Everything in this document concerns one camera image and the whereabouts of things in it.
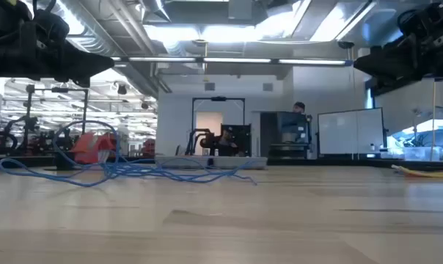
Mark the black robot rig frame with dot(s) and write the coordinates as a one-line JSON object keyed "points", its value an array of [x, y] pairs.
{"points": [[240, 139], [84, 110]]}

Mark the clear plastic bin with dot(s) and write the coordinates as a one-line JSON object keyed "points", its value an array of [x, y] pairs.
{"points": [[423, 154]]}

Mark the dark metal cabinet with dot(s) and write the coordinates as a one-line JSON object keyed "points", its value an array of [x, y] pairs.
{"points": [[273, 132]]}

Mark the white whiteboard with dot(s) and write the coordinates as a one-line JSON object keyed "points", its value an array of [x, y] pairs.
{"points": [[350, 132]]}

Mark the long ceiling light bar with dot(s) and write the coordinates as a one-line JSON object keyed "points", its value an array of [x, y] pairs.
{"points": [[236, 60]]}

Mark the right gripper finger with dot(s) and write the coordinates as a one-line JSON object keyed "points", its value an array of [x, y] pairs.
{"points": [[386, 62]]}

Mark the black ceiling camera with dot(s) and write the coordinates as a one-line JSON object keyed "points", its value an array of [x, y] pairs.
{"points": [[346, 44]]}

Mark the black ceiling spotlight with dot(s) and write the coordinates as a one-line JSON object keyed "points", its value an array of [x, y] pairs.
{"points": [[122, 89]]}

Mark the black aluminium table frame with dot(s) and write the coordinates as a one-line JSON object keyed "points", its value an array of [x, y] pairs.
{"points": [[317, 162]]}

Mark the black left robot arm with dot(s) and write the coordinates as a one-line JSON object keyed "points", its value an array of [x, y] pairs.
{"points": [[1, 44]]}

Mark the person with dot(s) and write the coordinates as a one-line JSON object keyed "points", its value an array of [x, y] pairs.
{"points": [[299, 107]]}

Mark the red tape dispenser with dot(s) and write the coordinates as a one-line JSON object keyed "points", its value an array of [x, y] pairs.
{"points": [[86, 148]]}

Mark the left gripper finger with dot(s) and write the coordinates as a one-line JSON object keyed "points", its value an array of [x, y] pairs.
{"points": [[93, 64]]}

